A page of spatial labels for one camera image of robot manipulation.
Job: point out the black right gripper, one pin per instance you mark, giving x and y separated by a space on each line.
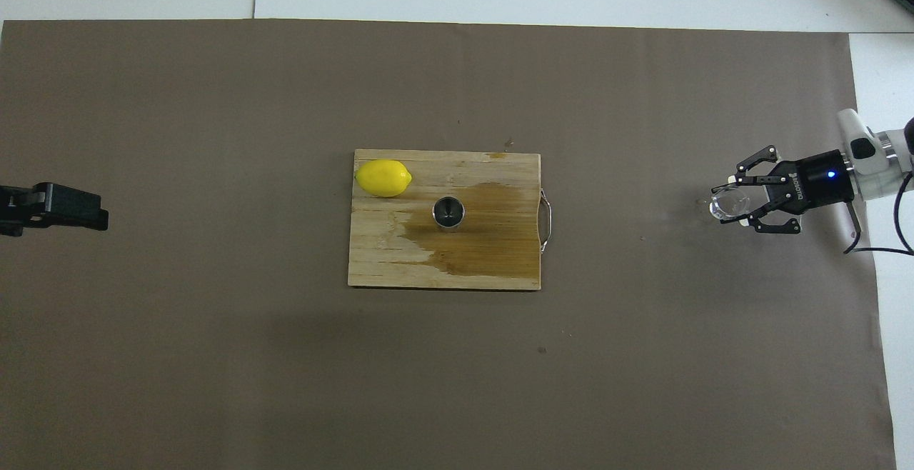
814 181

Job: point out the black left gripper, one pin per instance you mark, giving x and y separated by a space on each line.
14 206

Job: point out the small clear glass cup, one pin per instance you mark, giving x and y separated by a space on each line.
730 204

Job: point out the steel double jigger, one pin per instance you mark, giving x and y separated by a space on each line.
449 213

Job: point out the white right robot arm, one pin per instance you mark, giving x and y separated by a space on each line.
875 163

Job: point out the brown paper table mat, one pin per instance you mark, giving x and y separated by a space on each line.
285 356

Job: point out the yellow lemon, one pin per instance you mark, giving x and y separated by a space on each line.
383 178

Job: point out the wooden cutting board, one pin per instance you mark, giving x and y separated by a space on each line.
457 263

